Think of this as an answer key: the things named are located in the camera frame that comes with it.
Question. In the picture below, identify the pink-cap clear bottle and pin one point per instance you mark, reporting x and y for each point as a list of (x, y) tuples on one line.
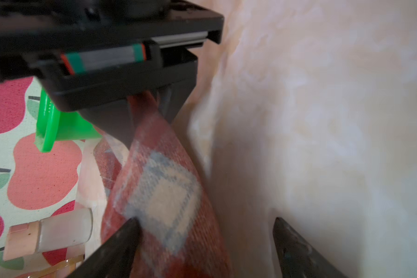
[(48, 234)]

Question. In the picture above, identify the green plastic basket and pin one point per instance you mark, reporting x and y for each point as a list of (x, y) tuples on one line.
[(53, 126)]

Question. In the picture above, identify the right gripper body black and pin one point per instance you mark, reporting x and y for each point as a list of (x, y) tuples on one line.
[(89, 53)]

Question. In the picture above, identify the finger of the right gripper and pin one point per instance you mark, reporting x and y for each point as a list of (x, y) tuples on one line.
[(172, 97), (117, 119)]

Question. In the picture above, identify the wooden two-tier shelf rack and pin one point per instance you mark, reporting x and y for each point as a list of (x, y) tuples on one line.
[(60, 270)]

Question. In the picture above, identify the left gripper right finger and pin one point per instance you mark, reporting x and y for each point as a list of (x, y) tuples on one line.
[(297, 258)]

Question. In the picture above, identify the red plaid skirt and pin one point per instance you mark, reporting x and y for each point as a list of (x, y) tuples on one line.
[(158, 184)]

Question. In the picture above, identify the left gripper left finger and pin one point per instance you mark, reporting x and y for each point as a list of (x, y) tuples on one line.
[(114, 258)]

